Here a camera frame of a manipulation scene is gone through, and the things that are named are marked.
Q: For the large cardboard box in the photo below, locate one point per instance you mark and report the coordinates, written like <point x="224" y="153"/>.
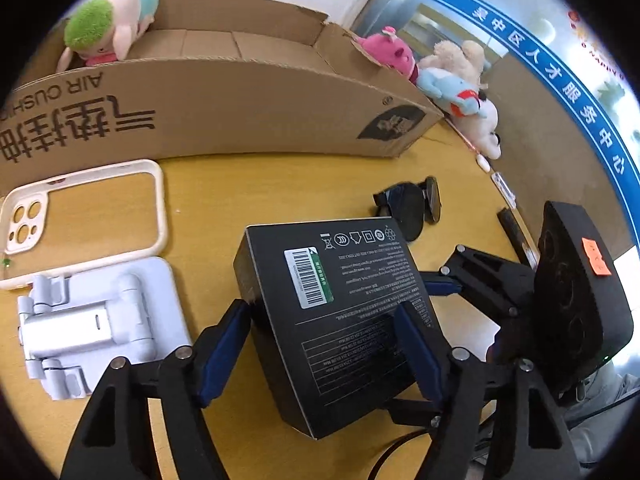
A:
<point x="225" y="105"/>

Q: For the dark flat strip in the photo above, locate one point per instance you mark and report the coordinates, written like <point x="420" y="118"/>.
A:
<point x="517" y="237"/>

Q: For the black folding holder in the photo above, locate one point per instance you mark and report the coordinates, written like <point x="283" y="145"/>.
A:
<point x="410" y="210"/>

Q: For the cream phone case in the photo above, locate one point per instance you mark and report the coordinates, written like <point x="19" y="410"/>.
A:
<point x="159" y="210"/>

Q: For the white folding phone stand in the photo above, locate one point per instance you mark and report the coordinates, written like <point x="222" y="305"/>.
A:
<point x="100" y="325"/>

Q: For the pink plush toy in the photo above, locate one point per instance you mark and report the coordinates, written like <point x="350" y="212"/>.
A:
<point x="395" y="55"/>

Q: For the small white oval item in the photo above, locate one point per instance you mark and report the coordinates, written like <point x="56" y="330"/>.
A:
<point x="482" y="162"/>

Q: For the wooden desktop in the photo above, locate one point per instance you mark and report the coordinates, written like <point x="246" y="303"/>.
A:
<point x="250" y="185"/>

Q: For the black product box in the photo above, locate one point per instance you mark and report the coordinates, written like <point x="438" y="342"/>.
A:
<point x="340" y="310"/>

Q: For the light blue plush toy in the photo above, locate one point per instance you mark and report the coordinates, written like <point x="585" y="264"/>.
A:
<point x="445" y="85"/>

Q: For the white tag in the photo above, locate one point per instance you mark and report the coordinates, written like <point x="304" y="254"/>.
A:
<point x="502" y="189"/>

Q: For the beige plush toy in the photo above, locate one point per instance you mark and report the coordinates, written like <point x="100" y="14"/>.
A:
<point x="455" y="57"/>

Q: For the blue banner strip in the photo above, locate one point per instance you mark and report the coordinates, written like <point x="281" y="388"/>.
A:
<point x="550" y="60"/>

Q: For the green-haired pastel plush toy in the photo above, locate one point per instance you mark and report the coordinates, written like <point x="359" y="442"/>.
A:
<point x="95" y="25"/>

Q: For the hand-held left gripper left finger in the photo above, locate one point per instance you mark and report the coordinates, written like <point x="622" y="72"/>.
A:
<point x="225" y="347"/>

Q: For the white plush toy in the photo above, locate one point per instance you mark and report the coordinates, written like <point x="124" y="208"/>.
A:
<point x="485" y="130"/>

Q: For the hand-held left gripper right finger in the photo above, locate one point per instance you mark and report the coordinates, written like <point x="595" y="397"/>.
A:
<point x="417" y="355"/>

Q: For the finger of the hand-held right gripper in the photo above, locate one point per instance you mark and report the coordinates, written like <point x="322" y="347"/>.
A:
<point x="480" y="275"/>
<point x="410" y="412"/>

